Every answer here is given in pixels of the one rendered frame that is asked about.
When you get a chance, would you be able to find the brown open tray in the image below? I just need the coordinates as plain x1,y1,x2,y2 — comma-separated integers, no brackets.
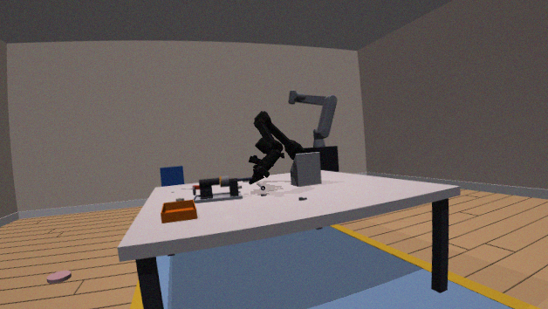
161,200,197,223

